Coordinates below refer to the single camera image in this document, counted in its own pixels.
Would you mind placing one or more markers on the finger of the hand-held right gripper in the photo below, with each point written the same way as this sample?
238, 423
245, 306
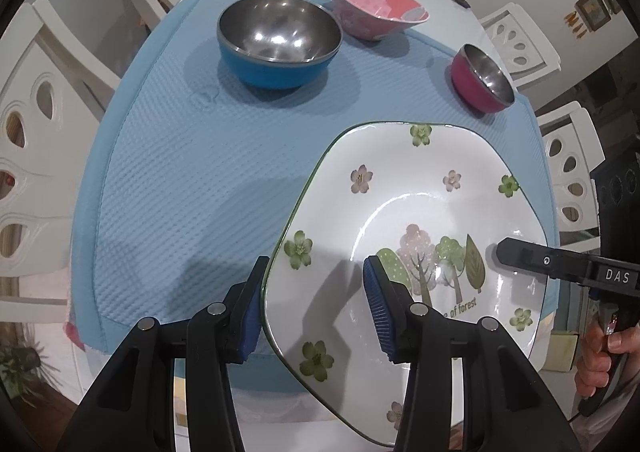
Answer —
540, 259

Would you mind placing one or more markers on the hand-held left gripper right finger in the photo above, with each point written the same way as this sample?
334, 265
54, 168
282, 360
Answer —
377, 304

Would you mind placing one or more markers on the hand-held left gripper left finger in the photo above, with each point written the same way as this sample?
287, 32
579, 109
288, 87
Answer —
250, 327

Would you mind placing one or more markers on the hexagonal tree print plate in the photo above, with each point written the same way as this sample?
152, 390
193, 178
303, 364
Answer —
400, 172

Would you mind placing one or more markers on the red stainless steel bowl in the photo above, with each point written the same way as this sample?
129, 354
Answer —
465, 82

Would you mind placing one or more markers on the blue stainless steel bowl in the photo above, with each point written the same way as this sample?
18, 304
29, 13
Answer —
270, 72

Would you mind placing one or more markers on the person's right hand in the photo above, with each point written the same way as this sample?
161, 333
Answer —
592, 362

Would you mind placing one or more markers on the light blue table mat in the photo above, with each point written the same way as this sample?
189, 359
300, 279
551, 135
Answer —
175, 157

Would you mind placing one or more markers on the potted green plant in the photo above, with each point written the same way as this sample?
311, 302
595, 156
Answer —
20, 367

